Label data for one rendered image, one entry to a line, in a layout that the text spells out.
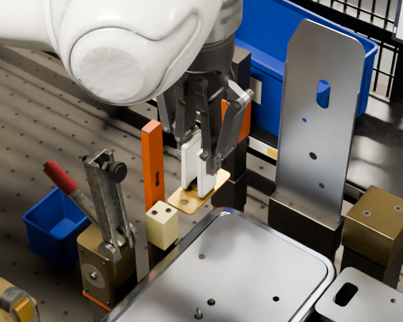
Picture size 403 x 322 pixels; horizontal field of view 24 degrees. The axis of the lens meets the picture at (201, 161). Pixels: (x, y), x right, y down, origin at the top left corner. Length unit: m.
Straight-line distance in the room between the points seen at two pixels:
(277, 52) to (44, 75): 0.71
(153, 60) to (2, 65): 1.55
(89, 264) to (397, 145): 0.53
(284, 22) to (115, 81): 0.92
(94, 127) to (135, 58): 1.34
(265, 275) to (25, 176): 0.74
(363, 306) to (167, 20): 0.72
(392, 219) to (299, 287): 0.17
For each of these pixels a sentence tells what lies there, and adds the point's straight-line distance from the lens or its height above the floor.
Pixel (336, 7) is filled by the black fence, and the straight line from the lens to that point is 1.59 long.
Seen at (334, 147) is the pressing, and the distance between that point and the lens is 1.34.
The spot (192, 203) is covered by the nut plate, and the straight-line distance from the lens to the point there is 1.10.
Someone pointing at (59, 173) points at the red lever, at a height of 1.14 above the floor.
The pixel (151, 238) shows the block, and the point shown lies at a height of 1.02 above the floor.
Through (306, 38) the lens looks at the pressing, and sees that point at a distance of 1.26.
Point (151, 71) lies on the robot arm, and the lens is 0.71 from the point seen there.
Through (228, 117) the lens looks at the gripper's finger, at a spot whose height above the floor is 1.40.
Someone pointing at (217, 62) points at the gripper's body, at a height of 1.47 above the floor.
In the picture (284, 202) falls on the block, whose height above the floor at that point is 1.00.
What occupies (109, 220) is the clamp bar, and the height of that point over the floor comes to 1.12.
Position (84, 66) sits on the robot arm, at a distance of 0.71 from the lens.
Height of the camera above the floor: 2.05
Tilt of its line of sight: 44 degrees down
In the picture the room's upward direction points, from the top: straight up
